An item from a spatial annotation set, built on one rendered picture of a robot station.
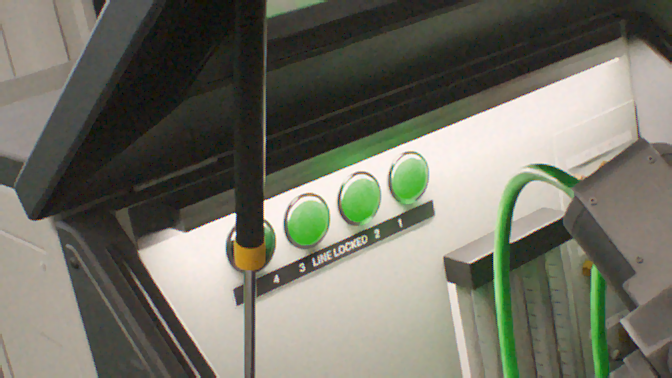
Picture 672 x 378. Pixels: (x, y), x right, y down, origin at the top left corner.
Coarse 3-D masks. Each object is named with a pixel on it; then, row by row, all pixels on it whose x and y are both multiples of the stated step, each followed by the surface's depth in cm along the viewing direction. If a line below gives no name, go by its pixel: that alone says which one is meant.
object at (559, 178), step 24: (528, 168) 87; (552, 168) 83; (504, 192) 93; (504, 216) 95; (504, 240) 98; (504, 264) 100; (504, 288) 101; (504, 312) 103; (504, 336) 104; (504, 360) 105
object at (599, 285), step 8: (592, 280) 104; (600, 280) 103; (592, 288) 104; (600, 288) 104; (592, 296) 104; (600, 296) 104; (592, 304) 105; (600, 304) 104; (592, 312) 105; (600, 312) 105; (592, 320) 106; (600, 320) 105; (592, 328) 106; (600, 328) 105; (592, 336) 106; (600, 336) 106; (600, 344) 106; (600, 352) 106; (600, 360) 107; (608, 360) 107; (600, 368) 107; (608, 368) 107; (600, 376) 107; (608, 376) 107
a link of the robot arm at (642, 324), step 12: (648, 300) 38; (660, 300) 37; (636, 312) 37; (648, 312) 37; (660, 312) 36; (624, 324) 37; (636, 324) 37; (648, 324) 36; (660, 324) 35; (636, 336) 36; (648, 336) 35; (660, 336) 34; (648, 348) 34; (660, 348) 34; (648, 360) 34; (660, 360) 34; (660, 372) 34
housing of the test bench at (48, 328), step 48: (48, 96) 114; (384, 96) 108; (0, 144) 96; (0, 192) 97; (0, 240) 102; (48, 240) 91; (0, 288) 108; (48, 288) 96; (0, 336) 114; (48, 336) 100
